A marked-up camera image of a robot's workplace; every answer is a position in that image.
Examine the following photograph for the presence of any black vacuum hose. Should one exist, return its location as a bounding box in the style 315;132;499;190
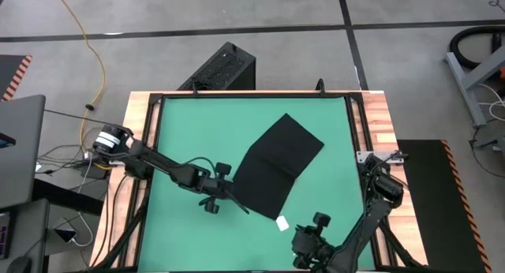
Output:
449;25;505;71

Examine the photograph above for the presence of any black floor cable bundle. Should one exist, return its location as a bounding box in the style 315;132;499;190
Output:
469;126;505;179

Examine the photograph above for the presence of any black cable tangle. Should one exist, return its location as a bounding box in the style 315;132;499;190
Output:
37;144;111;180

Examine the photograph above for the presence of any black towel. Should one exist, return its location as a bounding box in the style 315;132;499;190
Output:
230;113;326;232

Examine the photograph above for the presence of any yellow extension cable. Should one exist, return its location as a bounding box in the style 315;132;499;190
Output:
53;0;107;150

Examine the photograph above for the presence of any grey side desk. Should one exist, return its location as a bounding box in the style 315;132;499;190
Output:
0;197;51;273

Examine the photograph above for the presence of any black orange-striped floor mat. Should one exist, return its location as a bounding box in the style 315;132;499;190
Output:
396;138;492;273
0;54;33;103

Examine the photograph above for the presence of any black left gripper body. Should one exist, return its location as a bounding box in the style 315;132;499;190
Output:
198;161;235;215

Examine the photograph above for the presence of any black metal table frame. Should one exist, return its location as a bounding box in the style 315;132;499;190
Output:
94;92;427;273

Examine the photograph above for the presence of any black smartphone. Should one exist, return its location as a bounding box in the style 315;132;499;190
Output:
54;227;78;245

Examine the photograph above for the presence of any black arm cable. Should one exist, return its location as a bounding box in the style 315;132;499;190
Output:
183;156;218;175

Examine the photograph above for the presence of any black computer mouse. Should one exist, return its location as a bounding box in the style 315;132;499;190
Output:
6;256;32;273

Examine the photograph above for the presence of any green table mat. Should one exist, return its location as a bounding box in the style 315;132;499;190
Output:
137;97;376;272

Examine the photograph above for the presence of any white charging cable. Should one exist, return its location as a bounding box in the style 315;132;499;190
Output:
70;211;95;249

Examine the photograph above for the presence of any black perforated computer tower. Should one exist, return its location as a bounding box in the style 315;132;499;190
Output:
177;41;256;92

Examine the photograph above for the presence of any white cable bundle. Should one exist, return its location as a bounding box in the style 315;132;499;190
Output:
477;83;505;122

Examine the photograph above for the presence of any grey metal stand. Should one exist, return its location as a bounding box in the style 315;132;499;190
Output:
443;46;505;127

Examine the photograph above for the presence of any grey laptop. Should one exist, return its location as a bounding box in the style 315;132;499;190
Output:
0;94;47;209

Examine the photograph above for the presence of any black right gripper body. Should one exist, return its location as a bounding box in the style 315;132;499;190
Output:
290;211;337;272

